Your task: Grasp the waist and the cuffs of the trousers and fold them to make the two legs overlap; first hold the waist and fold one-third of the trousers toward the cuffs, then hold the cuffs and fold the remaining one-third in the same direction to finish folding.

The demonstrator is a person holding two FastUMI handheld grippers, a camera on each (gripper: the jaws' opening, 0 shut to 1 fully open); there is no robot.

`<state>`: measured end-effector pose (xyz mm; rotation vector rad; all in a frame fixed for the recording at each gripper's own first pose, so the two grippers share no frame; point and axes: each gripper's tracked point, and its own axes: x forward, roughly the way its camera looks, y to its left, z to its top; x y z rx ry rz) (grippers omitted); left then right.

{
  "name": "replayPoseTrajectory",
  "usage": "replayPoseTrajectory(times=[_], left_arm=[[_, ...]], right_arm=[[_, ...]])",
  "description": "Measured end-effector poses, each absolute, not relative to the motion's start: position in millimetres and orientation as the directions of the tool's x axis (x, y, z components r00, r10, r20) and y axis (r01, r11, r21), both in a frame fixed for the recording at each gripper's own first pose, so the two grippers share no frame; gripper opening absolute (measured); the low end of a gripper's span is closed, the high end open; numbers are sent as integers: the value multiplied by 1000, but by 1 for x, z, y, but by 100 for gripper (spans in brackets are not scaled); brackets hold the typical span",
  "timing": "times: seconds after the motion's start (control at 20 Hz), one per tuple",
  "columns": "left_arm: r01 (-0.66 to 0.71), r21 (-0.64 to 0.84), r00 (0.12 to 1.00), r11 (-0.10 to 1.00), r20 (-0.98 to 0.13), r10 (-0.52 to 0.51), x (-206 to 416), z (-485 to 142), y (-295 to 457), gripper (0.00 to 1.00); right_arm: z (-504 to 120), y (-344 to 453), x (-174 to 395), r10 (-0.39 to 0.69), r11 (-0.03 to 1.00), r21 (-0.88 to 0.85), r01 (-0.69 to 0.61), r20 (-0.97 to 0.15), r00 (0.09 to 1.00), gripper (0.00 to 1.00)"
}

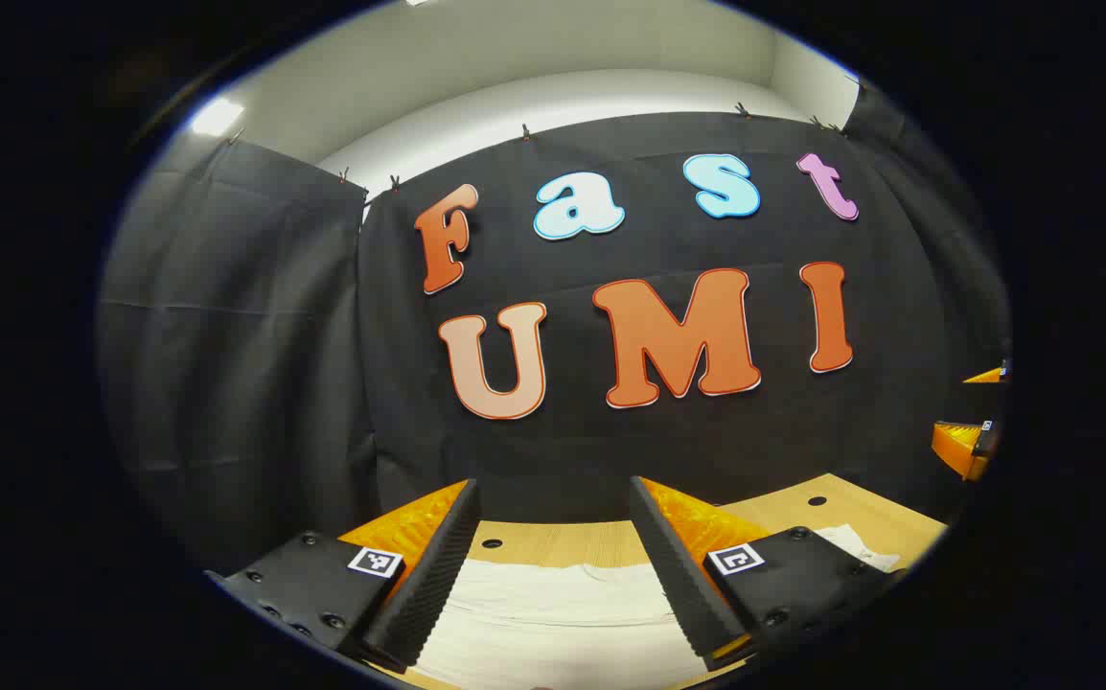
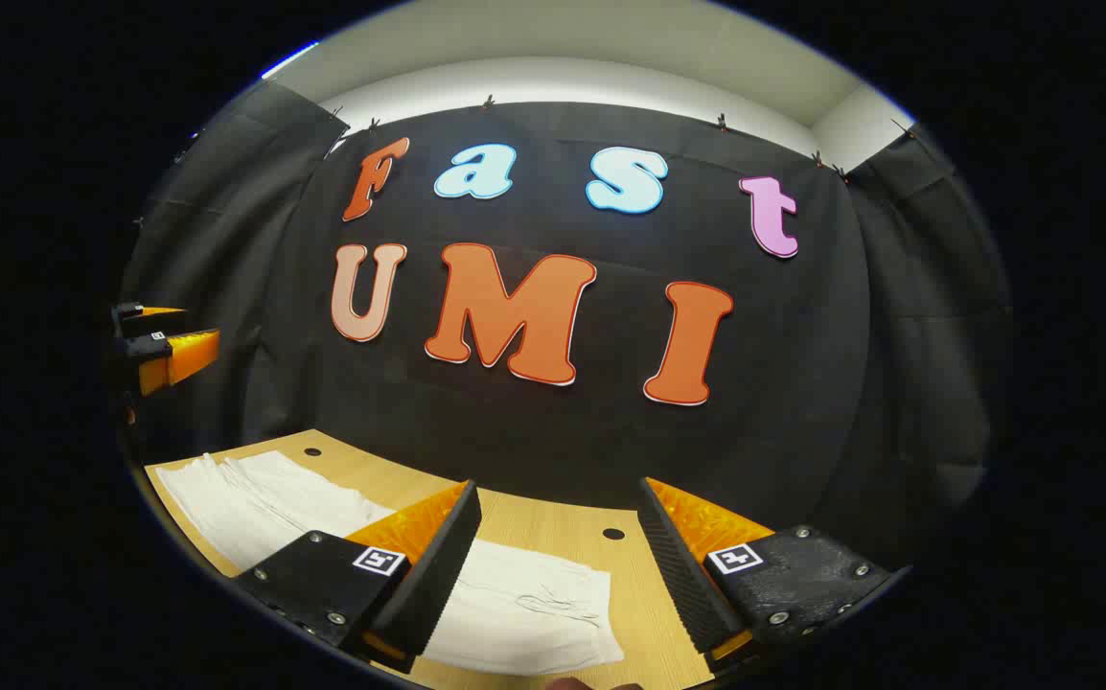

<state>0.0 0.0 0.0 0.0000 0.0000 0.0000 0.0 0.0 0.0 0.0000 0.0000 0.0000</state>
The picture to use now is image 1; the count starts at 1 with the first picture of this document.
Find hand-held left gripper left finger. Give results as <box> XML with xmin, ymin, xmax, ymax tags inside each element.
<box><xmin>203</xmin><ymin>479</ymin><xmax>482</xmax><ymax>674</ymax></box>

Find white jeans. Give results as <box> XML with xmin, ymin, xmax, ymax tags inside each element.
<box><xmin>414</xmin><ymin>522</ymin><xmax>902</xmax><ymax>690</ymax></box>

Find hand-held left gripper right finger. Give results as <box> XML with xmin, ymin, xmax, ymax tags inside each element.
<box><xmin>630</xmin><ymin>476</ymin><xmax>909</xmax><ymax>672</ymax></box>

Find black backdrop cloth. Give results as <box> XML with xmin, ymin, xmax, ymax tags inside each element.
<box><xmin>98</xmin><ymin>81</ymin><xmax>1014</xmax><ymax>576</ymax></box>

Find ceiling light panel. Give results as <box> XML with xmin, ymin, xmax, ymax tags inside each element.
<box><xmin>191</xmin><ymin>96</ymin><xmax>245</xmax><ymax>138</ymax></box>

